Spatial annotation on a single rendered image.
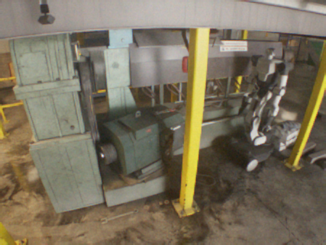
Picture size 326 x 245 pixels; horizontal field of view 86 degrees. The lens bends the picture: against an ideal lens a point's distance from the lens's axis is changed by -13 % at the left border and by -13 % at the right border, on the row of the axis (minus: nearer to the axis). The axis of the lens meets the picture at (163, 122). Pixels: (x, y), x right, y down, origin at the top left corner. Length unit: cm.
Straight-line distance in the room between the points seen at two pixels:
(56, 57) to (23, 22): 52
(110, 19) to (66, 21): 23
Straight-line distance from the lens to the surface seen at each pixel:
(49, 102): 174
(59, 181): 208
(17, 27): 124
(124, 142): 171
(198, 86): 141
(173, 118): 201
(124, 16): 122
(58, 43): 167
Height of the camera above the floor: 173
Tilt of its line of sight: 28 degrees down
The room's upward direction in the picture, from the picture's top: straight up
